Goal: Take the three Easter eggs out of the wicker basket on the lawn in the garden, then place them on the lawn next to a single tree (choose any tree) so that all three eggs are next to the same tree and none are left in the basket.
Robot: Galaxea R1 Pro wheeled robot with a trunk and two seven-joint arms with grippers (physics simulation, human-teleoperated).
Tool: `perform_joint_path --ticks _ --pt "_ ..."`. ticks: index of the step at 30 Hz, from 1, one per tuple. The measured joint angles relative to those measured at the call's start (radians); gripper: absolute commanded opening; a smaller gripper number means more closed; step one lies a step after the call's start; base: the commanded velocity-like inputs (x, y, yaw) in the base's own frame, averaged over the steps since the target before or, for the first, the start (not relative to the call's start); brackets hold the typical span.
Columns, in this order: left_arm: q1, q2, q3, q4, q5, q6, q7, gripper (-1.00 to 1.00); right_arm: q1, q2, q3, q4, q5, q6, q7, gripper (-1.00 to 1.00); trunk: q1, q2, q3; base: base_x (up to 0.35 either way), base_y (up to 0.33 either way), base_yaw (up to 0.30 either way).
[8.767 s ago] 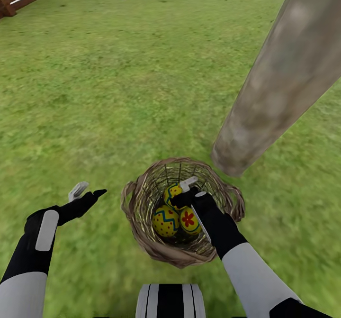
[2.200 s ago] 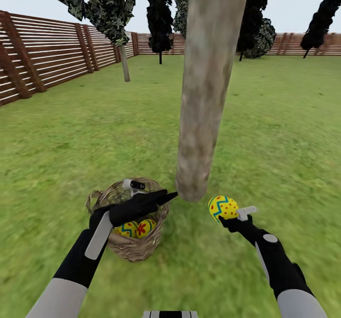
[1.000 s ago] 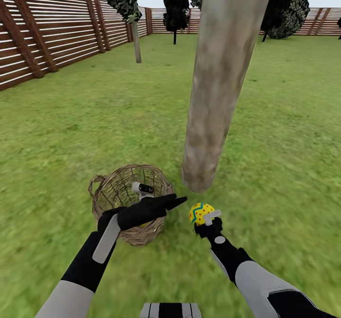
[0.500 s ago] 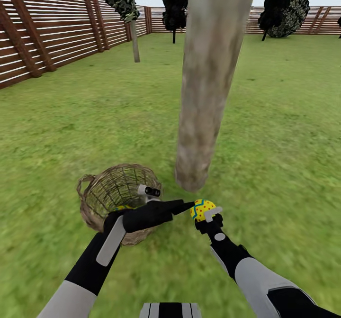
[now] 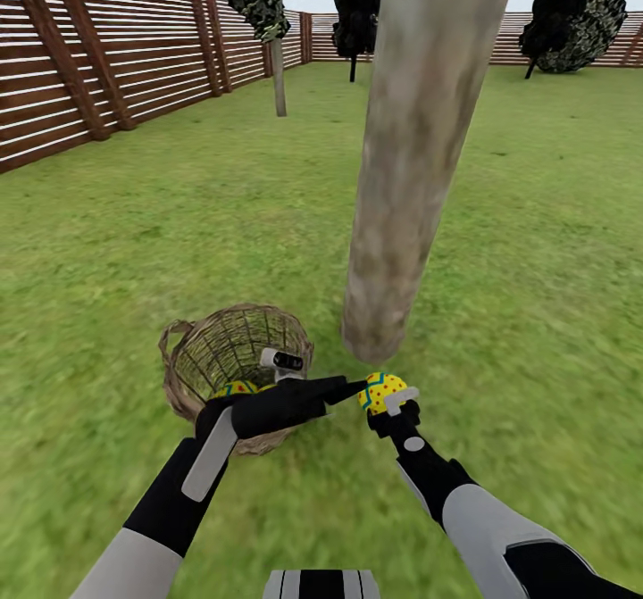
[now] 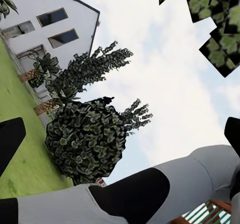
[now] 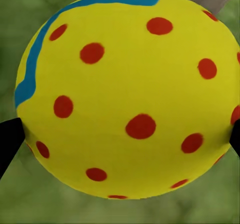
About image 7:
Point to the easter egg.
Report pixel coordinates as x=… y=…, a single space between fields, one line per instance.
x=129 y=99

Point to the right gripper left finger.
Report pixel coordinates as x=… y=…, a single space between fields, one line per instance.
x=11 y=137

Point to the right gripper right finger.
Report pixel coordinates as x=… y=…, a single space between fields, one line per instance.
x=235 y=137

